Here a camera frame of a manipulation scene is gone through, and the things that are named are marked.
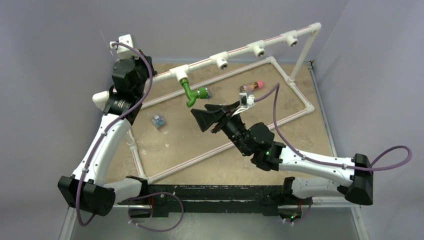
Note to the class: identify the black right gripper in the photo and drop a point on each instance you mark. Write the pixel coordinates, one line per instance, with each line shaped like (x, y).
(206, 119)

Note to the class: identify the green plastic water faucet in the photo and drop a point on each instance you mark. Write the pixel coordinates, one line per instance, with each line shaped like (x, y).
(193, 95)

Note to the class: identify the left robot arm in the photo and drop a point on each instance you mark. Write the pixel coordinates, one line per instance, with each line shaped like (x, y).
(86, 188)

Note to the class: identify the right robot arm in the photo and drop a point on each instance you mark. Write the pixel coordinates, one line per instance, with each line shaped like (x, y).
(350, 176)

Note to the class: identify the pink capped small bottle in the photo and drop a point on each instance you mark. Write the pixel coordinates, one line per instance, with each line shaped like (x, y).
(251, 86)

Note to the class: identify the small blue foil packet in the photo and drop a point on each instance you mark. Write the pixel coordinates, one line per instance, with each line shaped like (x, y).
(158, 121)

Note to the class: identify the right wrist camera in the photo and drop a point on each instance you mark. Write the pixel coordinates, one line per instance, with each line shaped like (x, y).
(246, 101)

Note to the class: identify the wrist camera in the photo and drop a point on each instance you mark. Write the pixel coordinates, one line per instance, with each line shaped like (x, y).
(246, 101)
(123, 47)

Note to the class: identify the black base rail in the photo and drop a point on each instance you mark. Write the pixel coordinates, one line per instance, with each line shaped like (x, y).
(267, 200)

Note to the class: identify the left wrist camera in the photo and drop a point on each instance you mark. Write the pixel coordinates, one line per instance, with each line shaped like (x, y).
(123, 47)

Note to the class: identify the white PVC pipe frame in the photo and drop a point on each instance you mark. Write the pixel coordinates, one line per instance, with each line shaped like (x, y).
(221, 60)

